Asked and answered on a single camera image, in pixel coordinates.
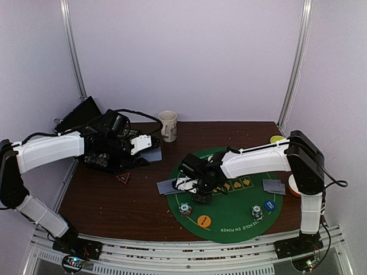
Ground orange big blind button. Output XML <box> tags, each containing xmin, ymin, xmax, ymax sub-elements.
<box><xmin>197</xmin><ymin>215</ymin><xmax>212</xmax><ymax>228</ymax></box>

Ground poker chip stack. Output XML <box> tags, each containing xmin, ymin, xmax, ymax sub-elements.
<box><xmin>178</xmin><ymin>202</ymin><xmax>192</xmax><ymax>217</ymax></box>
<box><xmin>251</xmin><ymin>205</ymin><xmax>263</xmax><ymax>222</ymax></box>

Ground blue playing card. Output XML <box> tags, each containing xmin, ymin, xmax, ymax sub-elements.
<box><xmin>263</xmin><ymin>179</ymin><xmax>281</xmax><ymax>191</ymax></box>
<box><xmin>267</xmin><ymin>183</ymin><xmax>286</xmax><ymax>195</ymax></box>
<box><xmin>157</xmin><ymin>179</ymin><xmax>176</xmax><ymax>195</ymax></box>

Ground blue small blind button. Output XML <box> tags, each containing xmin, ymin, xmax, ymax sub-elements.
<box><xmin>264</xmin><ymin>200</ymin><xmax>276</xmax><ymax>211</ymax></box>

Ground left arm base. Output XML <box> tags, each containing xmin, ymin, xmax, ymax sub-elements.
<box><xmin>52</xmin><ymin>237</ymin><xmax>103</xmax><ymax>260</ymax></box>

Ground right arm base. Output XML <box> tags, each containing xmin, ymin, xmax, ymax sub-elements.
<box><xmin>274</xmin><ymin>231</ymin><xmax>323</xmax><ymax>259</ymax></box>

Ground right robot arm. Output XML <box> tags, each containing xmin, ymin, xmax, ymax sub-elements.
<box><xmin>172</xmin><ymin>130</ymin><xmax>326</xmax><ymax>253</ymax></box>

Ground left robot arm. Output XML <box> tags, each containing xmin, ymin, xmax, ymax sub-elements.
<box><xmin>1</xmin><ymin>109</ymin><xmax>153</xmax><ymax>254</ymax></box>

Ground red black triangle button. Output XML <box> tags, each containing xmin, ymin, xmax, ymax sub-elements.
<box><xmin>116</xmin><ymin>172</ymin><xmax>131</xmax><ymax>185</ymax></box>

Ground black poker chip case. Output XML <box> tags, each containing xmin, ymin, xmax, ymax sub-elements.
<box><xmin>55</xmin><ymin>96</ymin><xmax>140</xmax><ymax>174</ymax></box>

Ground round green poker mat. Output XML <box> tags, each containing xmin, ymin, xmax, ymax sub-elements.
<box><xmin>166</xmin><ymin>147</ymin><xmax>284</xmax><ymax>244</ymax></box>

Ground beige ceramic mug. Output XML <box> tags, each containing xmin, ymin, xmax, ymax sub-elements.
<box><xmin>158</xmin><ymin>111</ymin><xmax>178</xmax><ymax>143</ymax></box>

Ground yellow-green plastic bowl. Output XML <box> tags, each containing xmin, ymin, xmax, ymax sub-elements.
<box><xmin>270</xmin><ymin>135</ymin><xmax>285</xmax><ymax>143</ymax></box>

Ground white orange bowl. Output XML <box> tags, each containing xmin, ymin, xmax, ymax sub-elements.
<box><xmin>288</xmin><ymin>174</ymin><xmax>301</xmax><ymax>198</ymax></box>

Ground aluminium front rail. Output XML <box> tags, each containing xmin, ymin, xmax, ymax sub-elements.
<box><xmin>21</xmin><ymin>226</ymin><xmax>357</xmax><ymax>274</ymax></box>

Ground left aluminium frame post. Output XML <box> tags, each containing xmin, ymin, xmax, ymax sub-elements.
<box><xmin>60</xmin><ymin>0</ymin><xmax>88</xmax><ymax>101</ymax></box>

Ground aluminium frame post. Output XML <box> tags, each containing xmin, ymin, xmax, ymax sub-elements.
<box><xmin>60</xmin><ymin>0</ymin><xmax>88</xmax><ymax>101</ymax></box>
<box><xmin>277</xmin><ymin>0</ymin><xmax>314</xmax><ymax>132</ymax></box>

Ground right aluminium frame post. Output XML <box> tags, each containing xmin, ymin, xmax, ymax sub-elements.
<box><xmin>277</xmin><ymin>0</ymin><xmax>314</xmax><ymax>132</ymax></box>

